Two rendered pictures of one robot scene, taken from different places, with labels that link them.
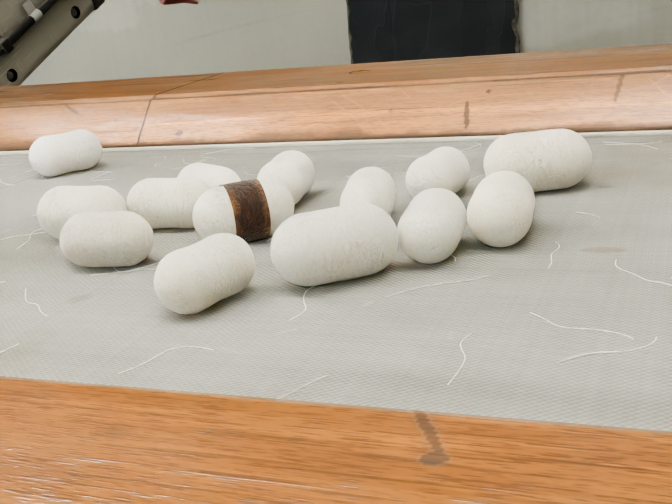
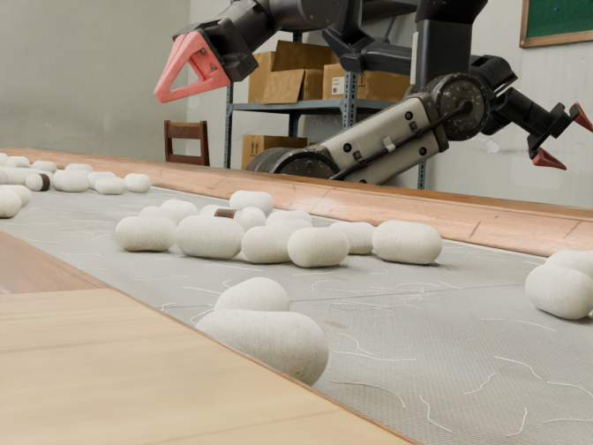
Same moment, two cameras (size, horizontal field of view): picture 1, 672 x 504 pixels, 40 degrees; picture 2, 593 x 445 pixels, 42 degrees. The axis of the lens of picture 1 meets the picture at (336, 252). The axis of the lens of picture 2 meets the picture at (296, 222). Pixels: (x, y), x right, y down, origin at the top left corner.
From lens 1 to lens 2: 0.26 m
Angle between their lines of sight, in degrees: 35
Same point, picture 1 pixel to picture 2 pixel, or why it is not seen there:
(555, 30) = not seen: outside the picture
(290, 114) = (386, 210)
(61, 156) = (243, 203)
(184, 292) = (120, 234)
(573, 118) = (532, 245)
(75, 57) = not seen: hidden behind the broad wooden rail
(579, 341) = (212, 287)
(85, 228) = (146, 212)
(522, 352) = (183, 283)
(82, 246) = not seen: hidden behind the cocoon
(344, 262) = (199, 244)
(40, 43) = (389, 167)
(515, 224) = (301, 251)
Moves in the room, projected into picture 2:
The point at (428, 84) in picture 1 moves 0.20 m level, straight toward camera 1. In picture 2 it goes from (469, 207) to (273, 217)
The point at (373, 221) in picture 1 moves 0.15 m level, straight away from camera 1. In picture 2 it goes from (221, 226) to (378, 214)
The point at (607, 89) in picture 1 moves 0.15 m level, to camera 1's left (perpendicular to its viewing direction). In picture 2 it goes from (565, 229) to (345, 207)
